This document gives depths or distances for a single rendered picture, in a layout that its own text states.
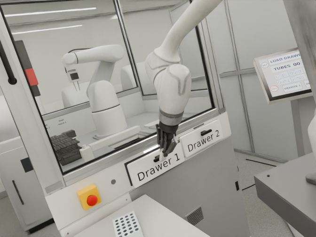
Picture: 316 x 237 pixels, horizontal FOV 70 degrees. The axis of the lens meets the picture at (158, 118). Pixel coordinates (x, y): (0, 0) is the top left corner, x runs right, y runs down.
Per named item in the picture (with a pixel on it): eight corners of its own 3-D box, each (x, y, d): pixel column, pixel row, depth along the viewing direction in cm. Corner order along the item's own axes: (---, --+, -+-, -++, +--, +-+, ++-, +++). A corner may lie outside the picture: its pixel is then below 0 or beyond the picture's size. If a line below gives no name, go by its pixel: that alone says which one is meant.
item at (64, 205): (231, 134, 136) (226, 111, 133) (58, 230, 85) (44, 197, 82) (151, 124, 216) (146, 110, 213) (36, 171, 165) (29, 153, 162)
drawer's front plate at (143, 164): (185, 160, 112) (179, 140, 110) (135, 188, 98) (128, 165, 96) (182, 160, 114) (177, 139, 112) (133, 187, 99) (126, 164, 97)
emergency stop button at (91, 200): (99, 203, 86) (96, 193, 85) (89, 209, 84) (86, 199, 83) (97, 200, 89) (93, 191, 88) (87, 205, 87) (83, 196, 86)
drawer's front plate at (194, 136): (223, 137, 130) (219, 119, 128) (185, 157, 115) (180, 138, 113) (221, 137, 131) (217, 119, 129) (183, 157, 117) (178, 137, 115)
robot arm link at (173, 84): (191, 114, 79) (177, 92, 88) (201, 75, 69) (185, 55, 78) (162, 118, 75) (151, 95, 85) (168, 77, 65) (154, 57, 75)
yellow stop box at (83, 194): (102, 202, 89) (97, 186, 88) (85, 212, 85) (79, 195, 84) (98, 198, 93) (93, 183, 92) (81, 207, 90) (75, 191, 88)
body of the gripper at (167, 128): (184, 122, 84) (180, 139, 90) (170, 109, 89) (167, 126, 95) (169, 129, 80) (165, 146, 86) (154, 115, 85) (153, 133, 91)
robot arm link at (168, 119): (173, 97, 86) (171, 109, 90) (154, 103, 81) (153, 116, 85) (189, 110, 80) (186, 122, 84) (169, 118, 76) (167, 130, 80)
